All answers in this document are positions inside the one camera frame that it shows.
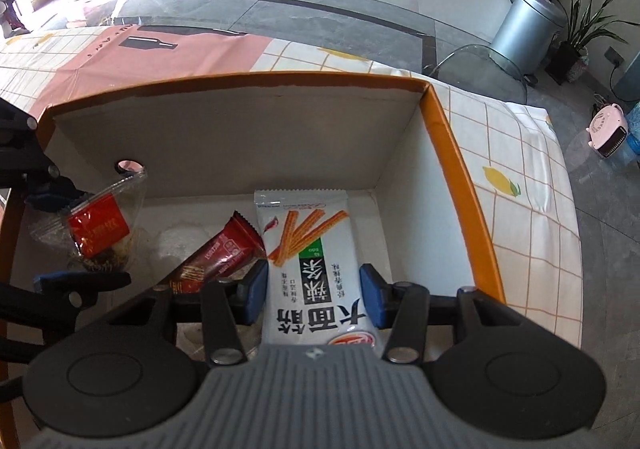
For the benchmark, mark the clear snack packet red label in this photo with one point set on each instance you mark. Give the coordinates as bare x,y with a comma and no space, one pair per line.
97,224

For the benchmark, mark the pink plastic bag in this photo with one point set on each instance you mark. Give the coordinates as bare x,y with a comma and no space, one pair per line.
150,64

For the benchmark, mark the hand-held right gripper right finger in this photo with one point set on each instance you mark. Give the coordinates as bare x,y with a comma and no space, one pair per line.
372,296

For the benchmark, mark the blue water jug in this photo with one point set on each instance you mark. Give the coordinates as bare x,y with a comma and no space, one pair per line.
634,129

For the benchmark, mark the silver trash can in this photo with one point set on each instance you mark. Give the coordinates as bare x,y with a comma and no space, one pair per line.
525,34

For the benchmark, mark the dark red wafer packet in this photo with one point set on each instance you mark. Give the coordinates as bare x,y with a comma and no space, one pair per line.
220,249

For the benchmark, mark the white snack stick packet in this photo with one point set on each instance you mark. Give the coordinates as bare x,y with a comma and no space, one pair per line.
310,269

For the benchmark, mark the wall power outlet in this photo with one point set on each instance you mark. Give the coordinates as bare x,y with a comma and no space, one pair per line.
615,55

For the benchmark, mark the long-leaf potted plant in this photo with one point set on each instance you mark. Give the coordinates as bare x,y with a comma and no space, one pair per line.
565,61

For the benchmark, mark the clear acrylic chair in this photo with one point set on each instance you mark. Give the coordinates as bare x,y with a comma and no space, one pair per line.
475,64

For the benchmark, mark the pink space heater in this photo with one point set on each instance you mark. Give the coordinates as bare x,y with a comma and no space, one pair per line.
607,129

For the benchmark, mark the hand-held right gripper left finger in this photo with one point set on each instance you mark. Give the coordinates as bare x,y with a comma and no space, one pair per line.
257,290

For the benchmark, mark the orange cardboard box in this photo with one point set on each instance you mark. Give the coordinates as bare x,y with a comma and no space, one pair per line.
250,139

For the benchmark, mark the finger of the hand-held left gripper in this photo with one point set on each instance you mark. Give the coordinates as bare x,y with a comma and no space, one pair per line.
80,281
47,195

